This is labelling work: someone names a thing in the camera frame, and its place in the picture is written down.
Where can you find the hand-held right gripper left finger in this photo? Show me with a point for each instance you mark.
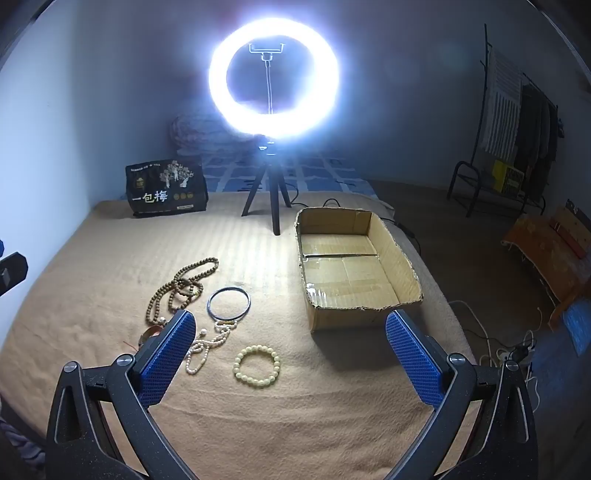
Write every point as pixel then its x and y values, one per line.
pixel 166 355

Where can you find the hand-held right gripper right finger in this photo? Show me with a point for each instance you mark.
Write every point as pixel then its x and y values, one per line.
pixel 413 360

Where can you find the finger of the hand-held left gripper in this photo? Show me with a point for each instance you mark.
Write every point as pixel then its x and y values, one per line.
pixel 11 270

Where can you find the brown wooden bangle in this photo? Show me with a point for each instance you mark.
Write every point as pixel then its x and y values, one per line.
pixel 150 333

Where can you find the silver metal bangle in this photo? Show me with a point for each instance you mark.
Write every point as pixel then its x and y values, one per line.
pixel 228 288

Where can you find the cardboard box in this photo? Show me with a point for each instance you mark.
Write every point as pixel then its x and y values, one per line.
pixel 351 277

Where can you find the white power strip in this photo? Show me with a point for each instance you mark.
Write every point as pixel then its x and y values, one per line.
pixel 512 355

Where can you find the black snack bag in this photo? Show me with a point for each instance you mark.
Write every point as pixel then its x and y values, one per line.
pixel 157 198

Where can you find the dark patterned cloth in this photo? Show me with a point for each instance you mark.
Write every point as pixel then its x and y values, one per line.
pixel 18 447

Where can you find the black tripod stand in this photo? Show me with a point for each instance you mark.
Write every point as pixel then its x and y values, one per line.
pixel 276 203

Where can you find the black clothes rack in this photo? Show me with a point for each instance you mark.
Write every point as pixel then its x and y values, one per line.
pixel 461 166

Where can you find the yellow box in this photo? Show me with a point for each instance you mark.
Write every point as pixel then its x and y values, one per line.
pixel 505 175

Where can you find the blue patterned blanket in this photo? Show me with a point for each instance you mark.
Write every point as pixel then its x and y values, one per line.
pixel 323 173

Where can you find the patterned pillow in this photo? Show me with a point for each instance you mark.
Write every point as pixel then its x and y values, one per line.
pixel 184 134

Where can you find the dark hanging clothes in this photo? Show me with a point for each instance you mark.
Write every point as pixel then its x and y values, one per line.
pixel 538 129

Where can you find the white striped garment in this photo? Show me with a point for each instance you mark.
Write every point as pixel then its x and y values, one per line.
pixel 501 106

